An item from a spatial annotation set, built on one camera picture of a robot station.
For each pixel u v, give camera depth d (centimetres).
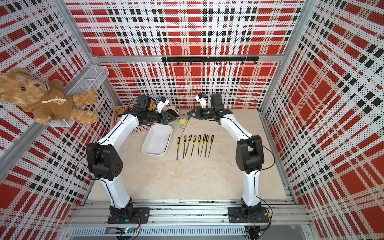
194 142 102
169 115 81
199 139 104
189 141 102
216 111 73
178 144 101
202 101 82
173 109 108
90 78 90
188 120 84
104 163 49
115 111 111
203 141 102
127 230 69
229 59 89
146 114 71
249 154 54
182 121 111
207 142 101
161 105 79
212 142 102
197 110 80
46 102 54
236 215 72
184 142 101
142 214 74
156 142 104
